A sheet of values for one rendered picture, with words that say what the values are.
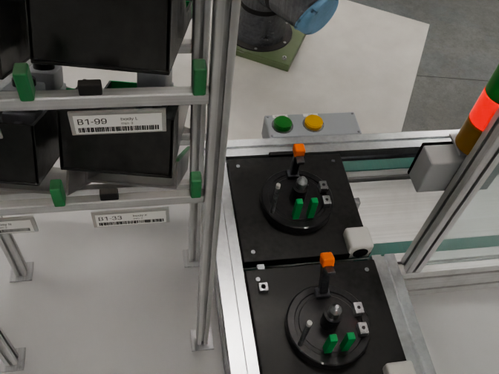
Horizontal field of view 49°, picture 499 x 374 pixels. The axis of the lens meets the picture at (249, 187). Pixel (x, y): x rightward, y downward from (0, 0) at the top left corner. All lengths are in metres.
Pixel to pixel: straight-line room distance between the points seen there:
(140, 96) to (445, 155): 0.50
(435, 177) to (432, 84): 2.16
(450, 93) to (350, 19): 1.36
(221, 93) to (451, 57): 2.77
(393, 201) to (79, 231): 0.65
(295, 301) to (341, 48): 0.88
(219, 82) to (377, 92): 1.04
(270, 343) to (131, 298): 0.30
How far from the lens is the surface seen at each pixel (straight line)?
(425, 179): 0.86
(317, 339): 0.92
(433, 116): 2.84
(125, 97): 0.51
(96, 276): 1.10
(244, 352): 0.93
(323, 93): 1.46
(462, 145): 0.84
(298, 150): 1.01
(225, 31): 0.47
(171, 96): 0.51
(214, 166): 0.60
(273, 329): 0.93
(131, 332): 1.05
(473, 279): 1.17
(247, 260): 0.99
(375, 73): 1.56
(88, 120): 0.53
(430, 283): 1.13
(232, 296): 0.97
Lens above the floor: 1.82
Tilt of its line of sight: 52 degrees down
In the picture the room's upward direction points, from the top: 9 degrees clockwise
